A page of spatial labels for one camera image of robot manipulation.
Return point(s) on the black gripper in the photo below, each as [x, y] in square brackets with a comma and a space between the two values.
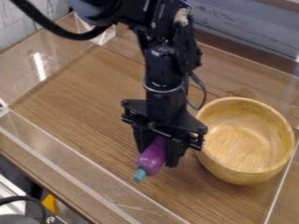
[161, 115]

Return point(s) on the purple toy eggplant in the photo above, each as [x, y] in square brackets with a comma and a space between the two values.
[151, 159]

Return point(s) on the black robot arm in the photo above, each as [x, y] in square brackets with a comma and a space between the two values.
[163, 26]

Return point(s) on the brown wooden bowl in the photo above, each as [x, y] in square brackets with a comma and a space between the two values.
[250, 141]

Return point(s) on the yellow tag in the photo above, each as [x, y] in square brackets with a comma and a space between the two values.
[50, 203]

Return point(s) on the clear acrylic barrier wall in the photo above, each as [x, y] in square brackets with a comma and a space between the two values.
[63, 135]

